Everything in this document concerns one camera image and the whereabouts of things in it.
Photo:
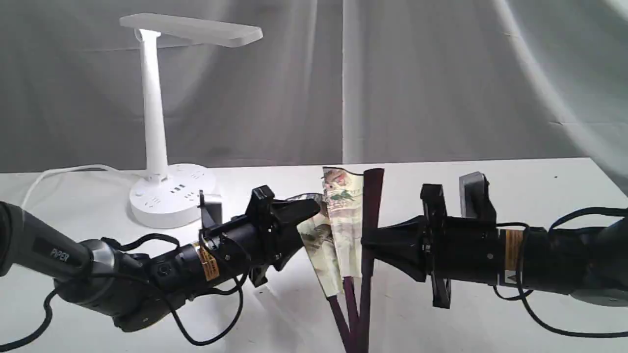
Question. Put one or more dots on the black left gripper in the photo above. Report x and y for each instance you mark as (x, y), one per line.
(265, 235)

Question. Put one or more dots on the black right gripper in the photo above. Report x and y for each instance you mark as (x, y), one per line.
(457, 248)

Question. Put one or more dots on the painted paper folding fan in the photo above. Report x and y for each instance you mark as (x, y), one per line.
(333, 239)

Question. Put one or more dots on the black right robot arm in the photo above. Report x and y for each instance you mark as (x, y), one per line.
(582, 255)

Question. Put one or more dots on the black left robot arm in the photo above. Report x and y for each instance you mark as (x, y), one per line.
(139, 283)

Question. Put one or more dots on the white desk lamp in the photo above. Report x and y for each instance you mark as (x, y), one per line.
(167, 196)

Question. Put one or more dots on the grey backdrop curtain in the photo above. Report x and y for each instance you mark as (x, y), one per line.
(332, 81)

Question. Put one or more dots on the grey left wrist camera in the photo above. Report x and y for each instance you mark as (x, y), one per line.
(211, 209)

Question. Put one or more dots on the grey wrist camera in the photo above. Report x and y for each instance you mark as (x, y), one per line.
(474, 198)
(211, 209)

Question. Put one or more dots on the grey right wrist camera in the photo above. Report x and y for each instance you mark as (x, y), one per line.
(474, 198)

